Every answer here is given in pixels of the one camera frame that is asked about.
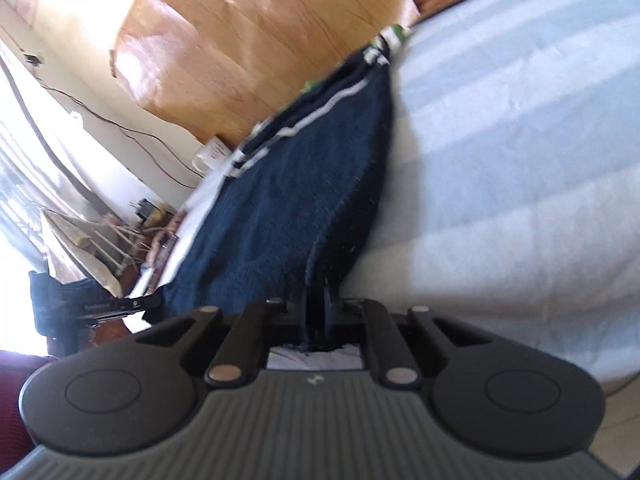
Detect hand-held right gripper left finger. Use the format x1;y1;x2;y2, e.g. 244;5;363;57
134;284;322;389

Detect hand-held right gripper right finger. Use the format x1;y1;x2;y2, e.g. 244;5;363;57
322;285;501;389

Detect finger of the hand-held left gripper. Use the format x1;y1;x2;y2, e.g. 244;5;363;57
117;293;162;314

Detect navy green white knit sweater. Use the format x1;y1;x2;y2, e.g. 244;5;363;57
144;22;412;352

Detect wooden stick rack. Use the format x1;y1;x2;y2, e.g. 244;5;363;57
39;209;153;297

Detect black power adapter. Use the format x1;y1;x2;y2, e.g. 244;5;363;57
131;198;157;222

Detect dark red cloth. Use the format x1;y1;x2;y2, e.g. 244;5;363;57
0;349;53;466

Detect white enamel mug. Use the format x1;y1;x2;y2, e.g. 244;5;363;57
192;135;234;177

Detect blue white striped bed sheet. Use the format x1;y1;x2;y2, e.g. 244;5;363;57
125;0;640;387

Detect wood grain board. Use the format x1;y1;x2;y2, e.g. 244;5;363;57
112;0;422;147

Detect thin dark wall cable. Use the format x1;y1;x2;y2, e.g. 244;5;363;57
30;60;204;191

